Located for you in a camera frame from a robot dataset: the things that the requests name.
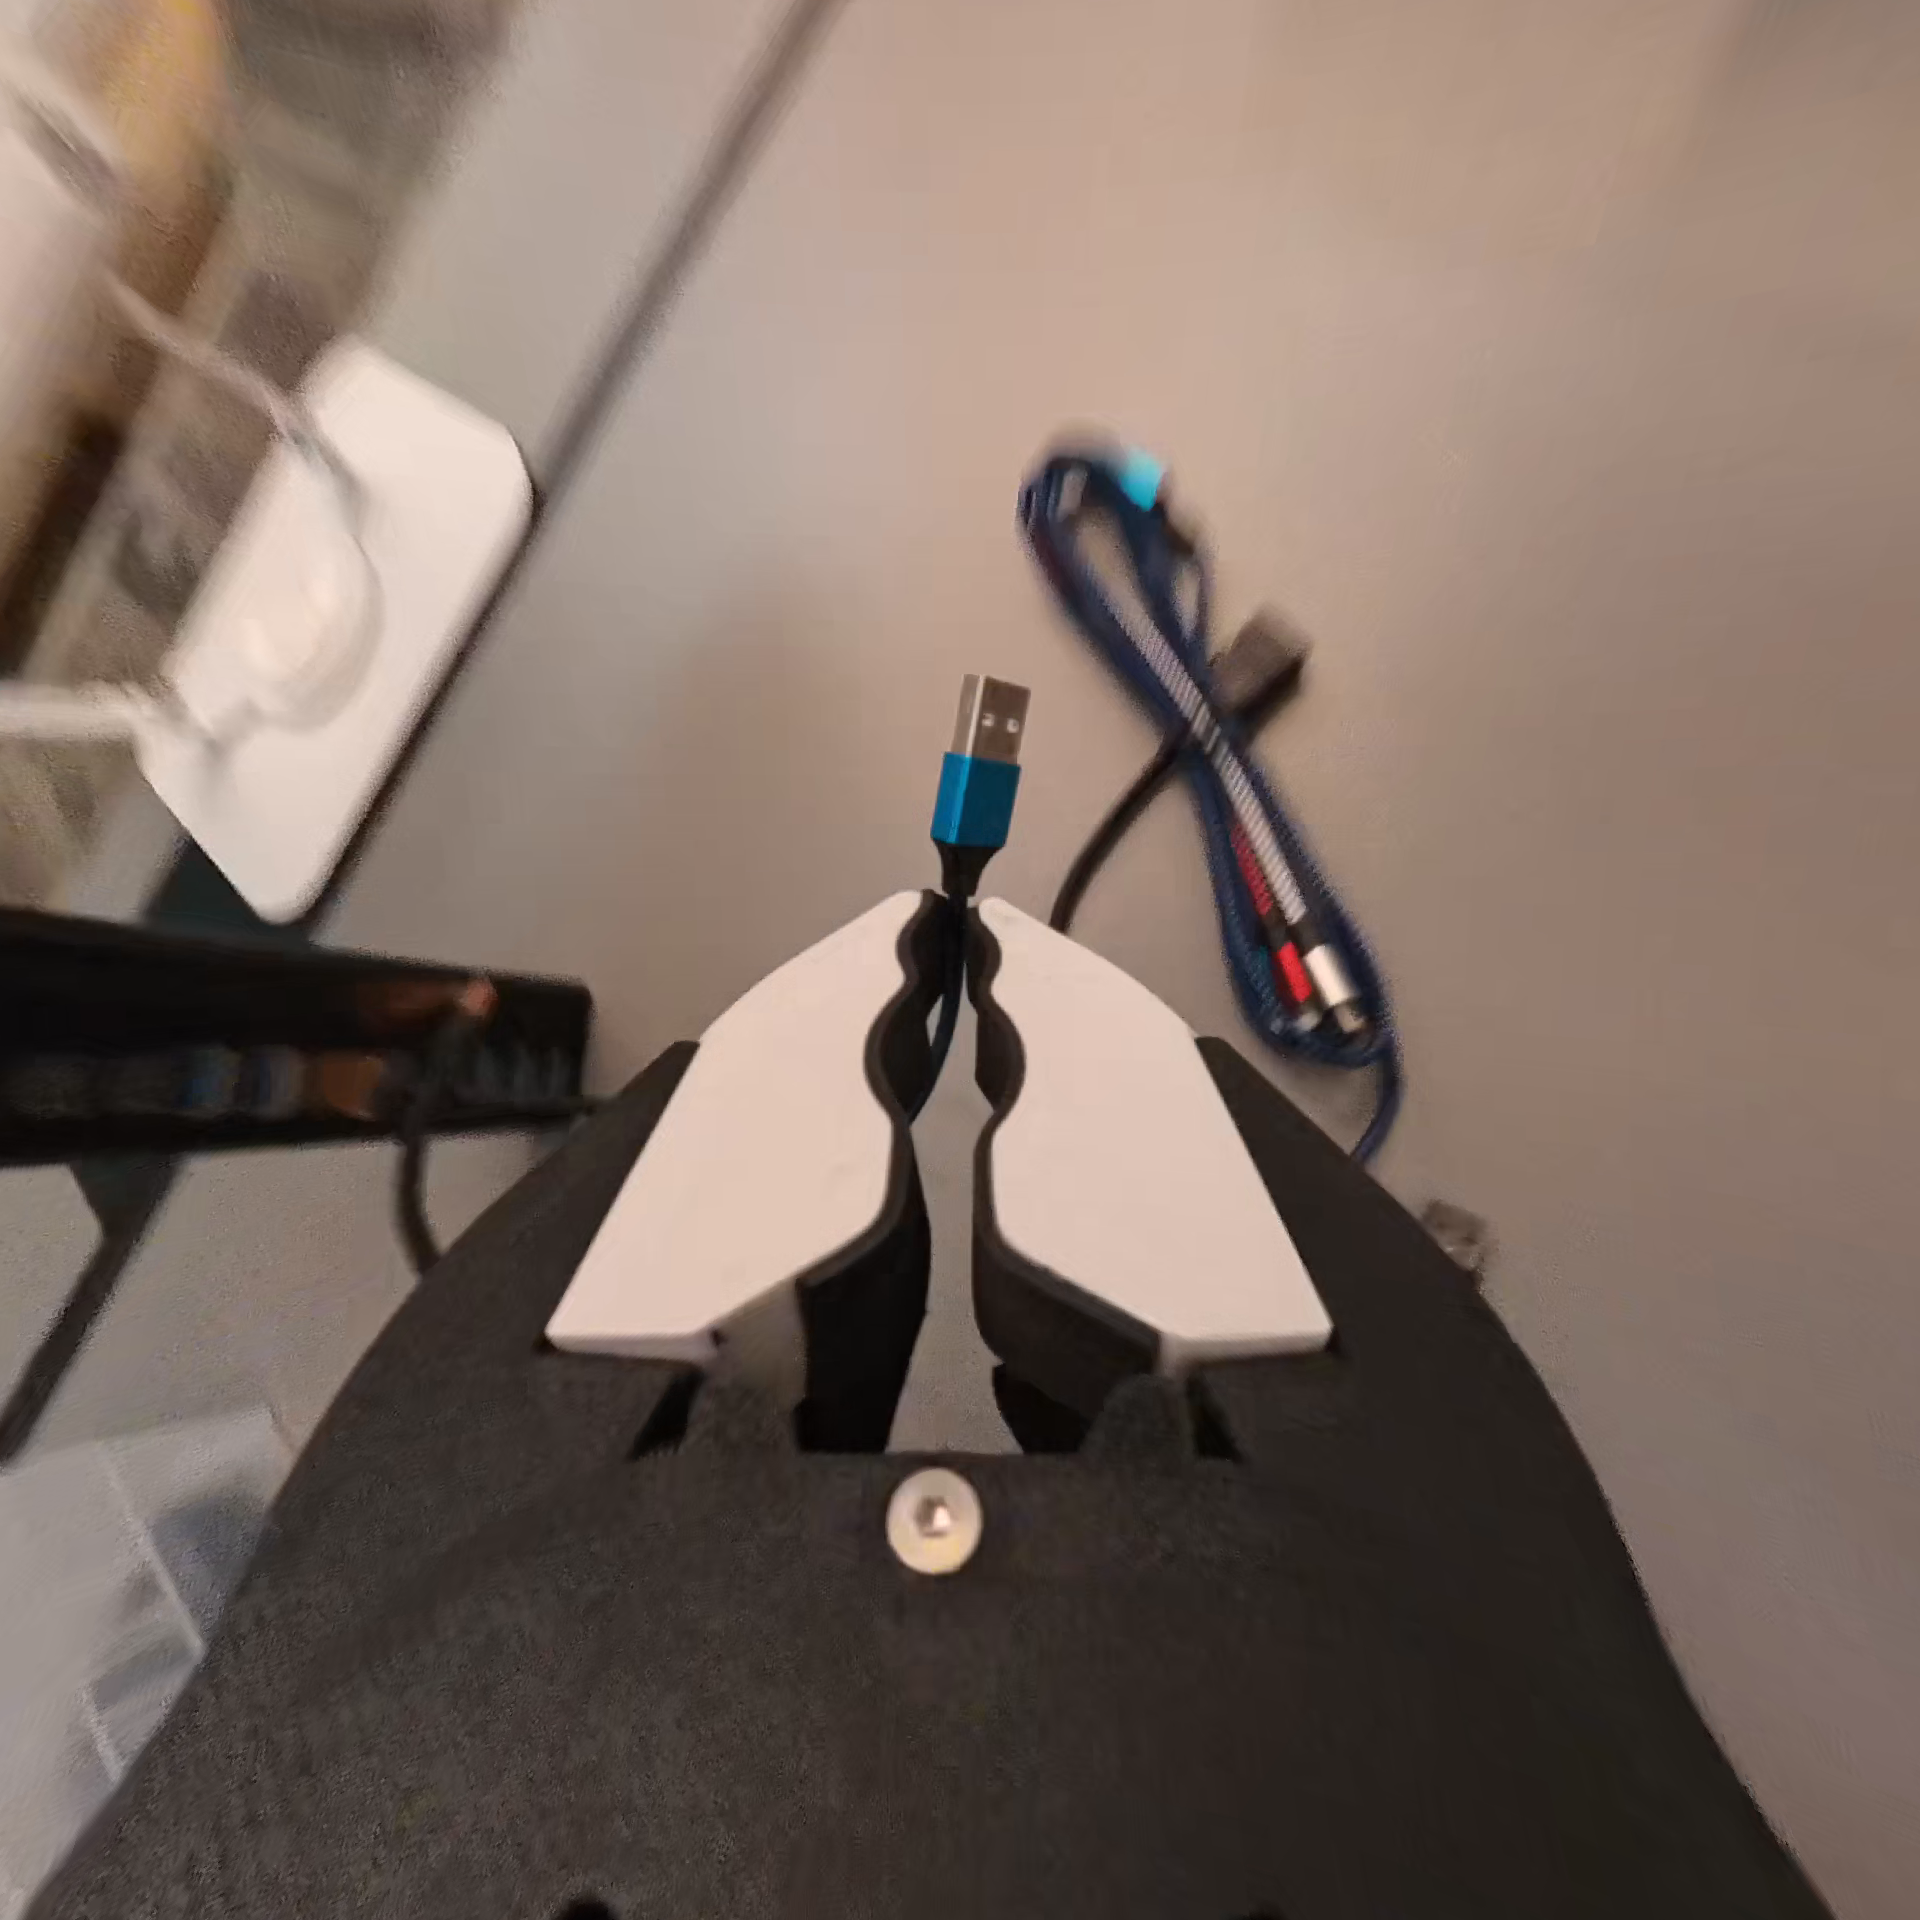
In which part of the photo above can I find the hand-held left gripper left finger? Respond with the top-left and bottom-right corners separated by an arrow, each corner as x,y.
544,886 -> 945,1453

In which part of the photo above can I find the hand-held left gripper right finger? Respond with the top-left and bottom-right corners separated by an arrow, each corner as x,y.
966,896 -> 1335,1453

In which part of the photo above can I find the blue braided USB cable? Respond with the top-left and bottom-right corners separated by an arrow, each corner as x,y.
895,433 -> 1408,1167

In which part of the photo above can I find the black USB hub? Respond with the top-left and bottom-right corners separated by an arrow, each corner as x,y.
0,902 -> 597,1167

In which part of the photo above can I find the white red braided cable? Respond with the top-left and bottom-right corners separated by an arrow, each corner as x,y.
1131,622 -> 1374,1040

